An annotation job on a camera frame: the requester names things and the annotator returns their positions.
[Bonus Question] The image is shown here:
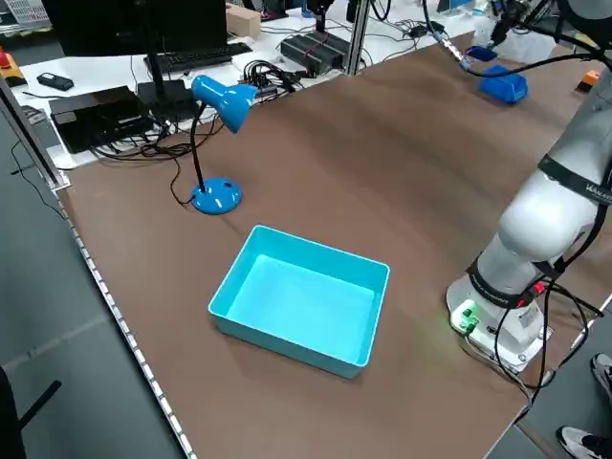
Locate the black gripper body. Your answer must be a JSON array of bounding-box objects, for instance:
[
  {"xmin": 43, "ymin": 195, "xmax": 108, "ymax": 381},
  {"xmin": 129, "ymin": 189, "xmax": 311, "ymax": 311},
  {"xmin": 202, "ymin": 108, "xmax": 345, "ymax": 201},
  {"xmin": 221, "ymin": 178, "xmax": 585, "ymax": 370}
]
[{"xmin": 496, "ymin": 0, "xmax": 528, "ymax": 28}]

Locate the dark blue storage box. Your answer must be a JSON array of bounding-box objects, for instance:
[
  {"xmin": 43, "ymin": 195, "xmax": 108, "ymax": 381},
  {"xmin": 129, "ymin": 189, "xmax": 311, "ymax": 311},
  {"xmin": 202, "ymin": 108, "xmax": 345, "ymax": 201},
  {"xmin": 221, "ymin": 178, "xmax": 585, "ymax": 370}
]
[{"xmin": 479, "ymin": 64, "xmax": 530, "ymax": 107}]

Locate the black finned electronics box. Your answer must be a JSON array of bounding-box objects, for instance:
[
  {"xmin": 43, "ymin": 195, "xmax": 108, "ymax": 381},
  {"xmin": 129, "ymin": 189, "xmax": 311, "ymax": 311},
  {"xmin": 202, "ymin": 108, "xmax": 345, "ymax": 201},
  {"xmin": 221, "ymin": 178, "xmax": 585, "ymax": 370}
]
[{"xmin": 280, "ymin": 29, "xmax": 353, "ymax": 76}]

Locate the cardboard box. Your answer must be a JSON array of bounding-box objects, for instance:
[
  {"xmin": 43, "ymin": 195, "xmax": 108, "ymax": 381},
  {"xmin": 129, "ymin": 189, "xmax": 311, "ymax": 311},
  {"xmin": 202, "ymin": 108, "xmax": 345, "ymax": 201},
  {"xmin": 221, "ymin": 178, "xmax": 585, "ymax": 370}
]
[{"xmin": 224, "ymin": 3, "xmax": 262, "ymax": 39}]

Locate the flat black electronics box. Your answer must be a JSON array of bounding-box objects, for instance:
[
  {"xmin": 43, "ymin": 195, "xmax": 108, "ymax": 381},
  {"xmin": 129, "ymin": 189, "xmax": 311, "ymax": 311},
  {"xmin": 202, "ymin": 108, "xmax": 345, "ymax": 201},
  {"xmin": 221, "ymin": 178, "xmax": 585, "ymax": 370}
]
[{"xmin": 49, "ymin": 85, "xmax": 155, "ymax": 155}]

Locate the black power strip with plugs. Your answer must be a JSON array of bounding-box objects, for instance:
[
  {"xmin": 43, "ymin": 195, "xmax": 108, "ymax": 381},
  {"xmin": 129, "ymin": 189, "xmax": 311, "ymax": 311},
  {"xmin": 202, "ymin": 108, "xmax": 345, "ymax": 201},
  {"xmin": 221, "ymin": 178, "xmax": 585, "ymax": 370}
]
[{"xmin": 242, "ymin": 59, "xmax": 308, "ymax": 95}]

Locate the blue desk lamp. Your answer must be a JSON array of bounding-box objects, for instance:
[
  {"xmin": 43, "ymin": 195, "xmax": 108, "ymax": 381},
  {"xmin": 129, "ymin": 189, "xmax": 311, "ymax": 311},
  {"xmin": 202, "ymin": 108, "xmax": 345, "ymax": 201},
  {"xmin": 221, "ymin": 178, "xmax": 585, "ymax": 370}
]
[{"xmin": 189, "ymin": 75, "xmax": 259, "ymax": 216}]

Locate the black keyboard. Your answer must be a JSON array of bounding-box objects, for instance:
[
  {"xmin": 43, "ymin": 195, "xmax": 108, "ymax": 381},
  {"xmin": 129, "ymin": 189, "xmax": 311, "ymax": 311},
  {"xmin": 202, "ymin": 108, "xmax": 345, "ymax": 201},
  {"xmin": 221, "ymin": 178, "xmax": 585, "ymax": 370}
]
[{"xmin": 144, "ymin": 42, "xmax": 254, "ymax": 74}]

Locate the teal plastic bin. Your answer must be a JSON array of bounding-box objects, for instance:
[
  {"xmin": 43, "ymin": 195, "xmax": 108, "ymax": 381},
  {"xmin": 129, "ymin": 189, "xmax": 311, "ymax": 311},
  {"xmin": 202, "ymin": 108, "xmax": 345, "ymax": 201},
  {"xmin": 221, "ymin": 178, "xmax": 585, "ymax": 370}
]
[{"xmin": 208, "ymin": 224, "xmax": 391, "ymax": 381}]

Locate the person's foot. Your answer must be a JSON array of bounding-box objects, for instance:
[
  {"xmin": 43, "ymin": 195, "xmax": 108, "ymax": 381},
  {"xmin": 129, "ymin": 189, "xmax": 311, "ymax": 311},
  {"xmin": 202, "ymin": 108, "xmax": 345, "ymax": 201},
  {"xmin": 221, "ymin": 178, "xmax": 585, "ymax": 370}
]
[
  {"xmin": 556, "ymin": 425, "xmax": 612, "ymax": 459},
  {"xmin": 591, "ymin": 352, "xmax": 612, "ymax": 399}
]

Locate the black computer monitor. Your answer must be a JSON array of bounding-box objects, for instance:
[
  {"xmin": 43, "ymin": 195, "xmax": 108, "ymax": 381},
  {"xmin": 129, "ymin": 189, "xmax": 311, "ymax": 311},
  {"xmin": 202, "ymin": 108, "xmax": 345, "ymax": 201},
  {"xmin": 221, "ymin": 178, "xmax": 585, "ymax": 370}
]
[{"xmin": 41, "ymin": 0, "xmax": 229, "ymax": 120}]

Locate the small black handheld device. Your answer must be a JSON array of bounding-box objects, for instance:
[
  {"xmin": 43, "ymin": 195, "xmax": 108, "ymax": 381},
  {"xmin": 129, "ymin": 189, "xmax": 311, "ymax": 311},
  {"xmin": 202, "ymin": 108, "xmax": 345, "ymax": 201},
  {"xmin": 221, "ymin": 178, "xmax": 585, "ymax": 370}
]
[{"xmin": 36, "ymin": 72, "xmax": 75, "ymax": 92}]

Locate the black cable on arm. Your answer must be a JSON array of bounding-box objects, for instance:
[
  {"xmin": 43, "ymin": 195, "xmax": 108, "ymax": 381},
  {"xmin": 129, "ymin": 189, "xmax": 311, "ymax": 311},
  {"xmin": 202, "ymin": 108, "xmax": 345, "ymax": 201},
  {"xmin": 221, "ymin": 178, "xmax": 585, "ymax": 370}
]
[{"xmin": 423, "ymin": 0, "xmax": 604, "ymax": 78}]

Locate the aluminium frame post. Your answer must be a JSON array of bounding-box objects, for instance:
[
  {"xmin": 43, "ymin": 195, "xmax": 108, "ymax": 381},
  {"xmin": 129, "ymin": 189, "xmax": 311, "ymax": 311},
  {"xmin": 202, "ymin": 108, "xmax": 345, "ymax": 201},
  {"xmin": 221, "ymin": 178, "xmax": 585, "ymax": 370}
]
[{"xmin": 346, "ymin": 0, "xmax": 375, "ymax": 77}]

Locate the black desk lamp cable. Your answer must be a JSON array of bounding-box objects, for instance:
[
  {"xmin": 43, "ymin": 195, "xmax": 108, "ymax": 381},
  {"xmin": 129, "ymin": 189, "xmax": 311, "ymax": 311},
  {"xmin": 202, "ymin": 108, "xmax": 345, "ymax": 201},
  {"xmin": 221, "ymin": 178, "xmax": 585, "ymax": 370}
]
[{"xmin": 169, "ymin": 156, "xmax": 196, "ymax": 208}]

